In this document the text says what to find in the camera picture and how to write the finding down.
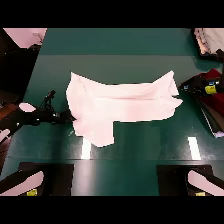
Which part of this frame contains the white T-shirt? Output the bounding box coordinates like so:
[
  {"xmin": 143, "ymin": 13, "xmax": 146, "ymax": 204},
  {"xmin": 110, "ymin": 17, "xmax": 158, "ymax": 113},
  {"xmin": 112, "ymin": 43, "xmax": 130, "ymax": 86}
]
[{"xmin": 65, "ymin": 70, "xmax": 184, "ymax": 148}]

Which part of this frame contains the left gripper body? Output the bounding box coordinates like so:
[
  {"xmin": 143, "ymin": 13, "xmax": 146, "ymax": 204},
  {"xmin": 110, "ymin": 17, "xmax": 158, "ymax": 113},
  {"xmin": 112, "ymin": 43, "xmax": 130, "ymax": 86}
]
[{"xmin": 58, "ymin": 110, "xmax": 77, "ymax": 125}]

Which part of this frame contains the white striped garment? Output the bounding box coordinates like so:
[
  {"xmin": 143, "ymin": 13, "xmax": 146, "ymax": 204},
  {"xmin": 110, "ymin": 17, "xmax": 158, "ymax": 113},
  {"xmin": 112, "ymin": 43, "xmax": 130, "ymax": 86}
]
[{"xmin": 194, "ymin": 28, "xmax": 224, "ymax": 56}]

